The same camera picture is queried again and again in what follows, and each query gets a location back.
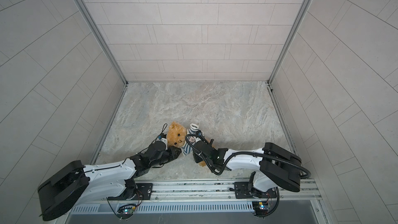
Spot aluminium corner post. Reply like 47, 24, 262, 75
268, 0, 312, 87
73, 0, 128, 86

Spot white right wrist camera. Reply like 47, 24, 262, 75
188, 136, 201, 145

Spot white ventilation grille strip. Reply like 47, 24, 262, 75
70, 201, 254, 215

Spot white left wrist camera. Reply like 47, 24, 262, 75
157, 133, 168, 149

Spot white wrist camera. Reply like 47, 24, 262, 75
188, 136, 201, 145
157, 133, 168, 149

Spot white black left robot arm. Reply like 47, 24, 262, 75
37, 141, 181, 222

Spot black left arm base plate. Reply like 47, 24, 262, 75
107, 183, 153, 201

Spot left green circuit board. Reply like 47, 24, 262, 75
118, 204, 137, 215

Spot blue white striped knit sweater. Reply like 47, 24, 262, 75
181, 123, 199, 156

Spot aluminium right corner post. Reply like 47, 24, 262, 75
268, 0, 312, 87

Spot thin black left camera cable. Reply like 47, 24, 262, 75
136, 123, 169, 155

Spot tan plush teddy bear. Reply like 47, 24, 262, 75
166, 121, 205, 149

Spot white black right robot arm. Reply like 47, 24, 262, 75
193, 141, 311, 192

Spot aluminium left corner post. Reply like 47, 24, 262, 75
73, 0, 128, 86

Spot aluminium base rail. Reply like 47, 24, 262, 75
86, 178, 322, 204

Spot green circuit board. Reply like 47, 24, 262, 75
118, 204, 137, 215
252, 201, 269, 216

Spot black corrugated cable conduit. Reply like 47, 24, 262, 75
184, 133, 312, 179

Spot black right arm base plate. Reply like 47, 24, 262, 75
230, 181, 277, 199

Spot right green circuit board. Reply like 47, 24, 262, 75
252, 201, 269, 216

